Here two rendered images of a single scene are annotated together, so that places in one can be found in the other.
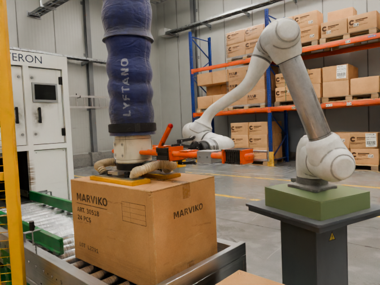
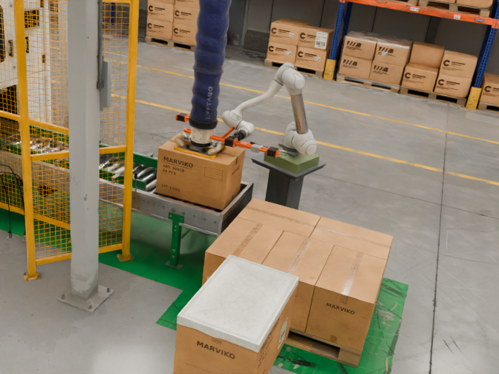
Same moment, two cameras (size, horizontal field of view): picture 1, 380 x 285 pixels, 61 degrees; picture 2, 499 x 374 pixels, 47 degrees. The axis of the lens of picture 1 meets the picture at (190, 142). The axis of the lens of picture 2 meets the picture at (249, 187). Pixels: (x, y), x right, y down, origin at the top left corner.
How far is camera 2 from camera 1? 3.41 m
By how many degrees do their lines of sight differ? 33
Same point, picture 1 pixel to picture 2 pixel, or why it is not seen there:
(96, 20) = not seen: outside the picture
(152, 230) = (226, 182)
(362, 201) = (315, 161)
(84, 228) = (168, 176)
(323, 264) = (290, 193)
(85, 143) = not seen: outside the picture
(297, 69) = (299, 99)
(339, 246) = (298, 182)
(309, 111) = (300, 120)
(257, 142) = (186, 18)
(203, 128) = (238, 117)
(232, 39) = not seen: outside the picture
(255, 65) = (275, 87)
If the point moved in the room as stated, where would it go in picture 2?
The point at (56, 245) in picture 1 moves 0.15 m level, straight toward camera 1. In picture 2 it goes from (141, 185) to (152, 192)
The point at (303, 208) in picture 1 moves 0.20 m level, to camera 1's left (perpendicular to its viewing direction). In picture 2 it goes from (287, 166) to (266, 167)
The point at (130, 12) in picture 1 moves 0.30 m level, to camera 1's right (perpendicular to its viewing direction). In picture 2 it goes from (218, 61) to (255, 62)
